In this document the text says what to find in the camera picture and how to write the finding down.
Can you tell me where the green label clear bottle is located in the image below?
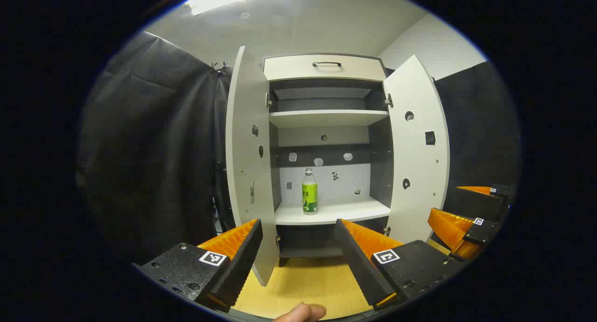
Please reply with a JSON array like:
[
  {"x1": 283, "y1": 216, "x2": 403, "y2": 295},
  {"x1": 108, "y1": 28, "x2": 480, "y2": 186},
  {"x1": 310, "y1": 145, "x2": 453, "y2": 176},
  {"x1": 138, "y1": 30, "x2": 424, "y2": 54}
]
[{"x1": 301, "y1": 167, "x2": 319, "y2": 215}]

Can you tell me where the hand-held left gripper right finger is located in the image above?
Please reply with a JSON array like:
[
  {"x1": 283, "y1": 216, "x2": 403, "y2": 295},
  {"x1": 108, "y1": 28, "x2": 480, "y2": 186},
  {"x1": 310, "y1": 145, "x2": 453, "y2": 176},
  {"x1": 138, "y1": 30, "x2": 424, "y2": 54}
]
[{"x1": 334, "y1": 218, "x2": 466, "y2": 312}]

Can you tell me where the white cabinet drawer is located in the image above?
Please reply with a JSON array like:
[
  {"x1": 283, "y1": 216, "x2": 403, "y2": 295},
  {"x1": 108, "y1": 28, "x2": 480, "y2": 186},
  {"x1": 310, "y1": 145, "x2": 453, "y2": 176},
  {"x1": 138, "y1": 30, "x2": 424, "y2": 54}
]
[{"x1": 263, "y1": 55, "x2": 387, "y2": 83}]

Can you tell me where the white cabinet with grey interior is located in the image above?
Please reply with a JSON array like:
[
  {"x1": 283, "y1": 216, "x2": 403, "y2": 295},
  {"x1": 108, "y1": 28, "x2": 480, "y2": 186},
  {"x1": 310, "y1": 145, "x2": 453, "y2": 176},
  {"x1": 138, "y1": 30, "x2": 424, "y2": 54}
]
[{"x1": 263, "y1": 53, "x2": 392, "y2": 266}]

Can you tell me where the black backdrop cloth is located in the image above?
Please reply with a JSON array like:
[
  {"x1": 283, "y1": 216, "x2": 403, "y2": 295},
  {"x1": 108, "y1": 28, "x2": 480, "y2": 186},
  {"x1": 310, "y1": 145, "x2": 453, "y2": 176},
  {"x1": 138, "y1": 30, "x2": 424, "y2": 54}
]
[{"x1": 76, "y1": 30, "x2": 521, "y2": 266}]

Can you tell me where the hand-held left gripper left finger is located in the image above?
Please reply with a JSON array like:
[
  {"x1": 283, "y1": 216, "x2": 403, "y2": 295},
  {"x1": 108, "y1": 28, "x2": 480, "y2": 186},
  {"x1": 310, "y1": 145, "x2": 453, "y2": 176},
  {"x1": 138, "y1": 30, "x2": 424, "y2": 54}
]
[{"x1": 133, "y1": 218, "x2": 263, "y2": 313}]

